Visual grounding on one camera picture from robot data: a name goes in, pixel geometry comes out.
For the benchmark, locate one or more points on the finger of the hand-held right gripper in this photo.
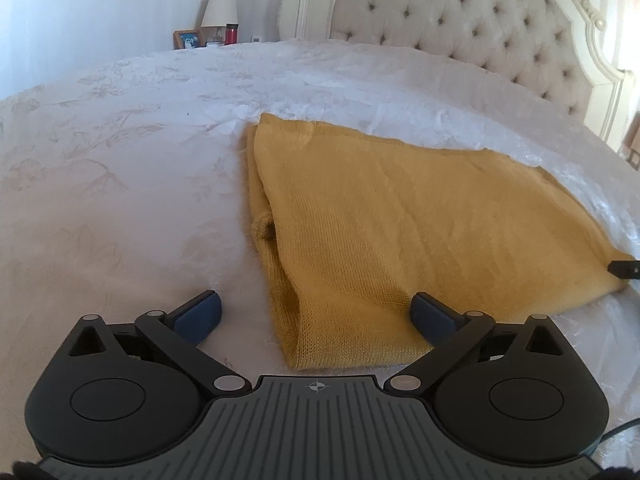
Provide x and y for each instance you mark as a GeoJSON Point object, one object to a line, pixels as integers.
{"type": "Point", "coordinates": [625, 269]}

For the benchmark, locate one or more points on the tufted beige headboard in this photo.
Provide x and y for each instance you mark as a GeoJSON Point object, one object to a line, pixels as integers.
{"type": "Point", "coordinates": [475, 15]}

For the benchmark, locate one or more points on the wooden picture frame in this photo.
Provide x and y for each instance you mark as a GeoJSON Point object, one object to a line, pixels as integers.
{"type": "Point", "coordinates": [188, 39]}

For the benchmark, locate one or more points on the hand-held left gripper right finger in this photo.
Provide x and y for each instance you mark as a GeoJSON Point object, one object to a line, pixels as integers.
{"type": "Point", "coordinates": [425, 314]}

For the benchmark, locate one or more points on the white floral bedspread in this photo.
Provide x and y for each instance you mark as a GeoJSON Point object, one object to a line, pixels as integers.
{"type": "Point", "coordinates": [125, 160]}

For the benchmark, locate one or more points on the small photo frame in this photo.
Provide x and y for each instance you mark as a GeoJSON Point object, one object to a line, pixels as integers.
{"type": "Point", "coordinates": [213, 43]}

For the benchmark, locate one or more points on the red bottle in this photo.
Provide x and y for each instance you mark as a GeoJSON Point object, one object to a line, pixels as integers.
{"type": "Point", "coordinates": [231, 34]}

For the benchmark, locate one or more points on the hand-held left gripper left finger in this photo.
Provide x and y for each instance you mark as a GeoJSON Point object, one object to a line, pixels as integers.
{"type": "Point", "coordinates": [200, 317]}

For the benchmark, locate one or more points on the white table lamp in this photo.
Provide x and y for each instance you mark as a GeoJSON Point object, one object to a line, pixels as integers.
{"type": "Point", "coordinates": [219, 7]}

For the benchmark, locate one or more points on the yellow knit sweater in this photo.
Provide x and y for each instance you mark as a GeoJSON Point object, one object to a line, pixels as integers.
{"type": "Point", "coordinates": [400, 230]}

